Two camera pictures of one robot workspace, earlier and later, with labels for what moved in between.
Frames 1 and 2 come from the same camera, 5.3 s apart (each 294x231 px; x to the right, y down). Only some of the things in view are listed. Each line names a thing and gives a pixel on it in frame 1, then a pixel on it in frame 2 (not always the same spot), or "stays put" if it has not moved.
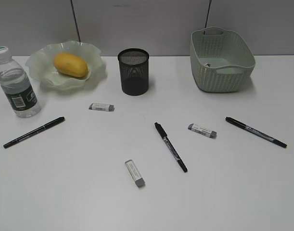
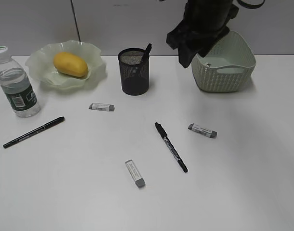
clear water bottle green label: (17, 88) stays put
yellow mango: (70, 65) stays put
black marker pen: (170, 145) stays put
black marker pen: (255, 131) to (143, 61)
